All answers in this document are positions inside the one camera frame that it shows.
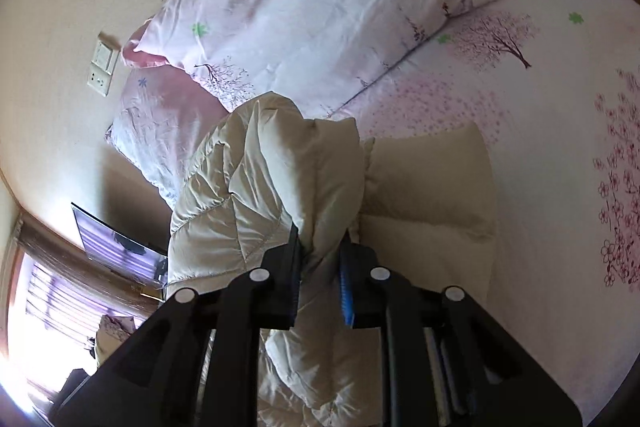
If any brown window curtain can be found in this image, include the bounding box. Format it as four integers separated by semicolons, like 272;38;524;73
12;207;166;323

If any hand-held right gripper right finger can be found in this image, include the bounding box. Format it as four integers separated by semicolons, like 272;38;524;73
337;232;584;427

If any flat screen television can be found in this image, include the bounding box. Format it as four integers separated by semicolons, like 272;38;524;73
71;202;170;290

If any pink floral bed sheet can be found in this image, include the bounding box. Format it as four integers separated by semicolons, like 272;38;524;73
327;0;640;427

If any white wall socket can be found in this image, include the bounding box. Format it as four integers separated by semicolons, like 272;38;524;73
86;63;115;98

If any white wall switch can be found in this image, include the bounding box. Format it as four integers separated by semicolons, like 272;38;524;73
93;33;121;68

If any cream quilted down jacket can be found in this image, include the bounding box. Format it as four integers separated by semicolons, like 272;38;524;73
167;91;497;427

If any floral pink pillow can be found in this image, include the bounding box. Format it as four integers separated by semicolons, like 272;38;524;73
121;0;520;120
104;66;232;204

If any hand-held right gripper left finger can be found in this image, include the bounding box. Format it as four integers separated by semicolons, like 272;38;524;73
50;222;302;427

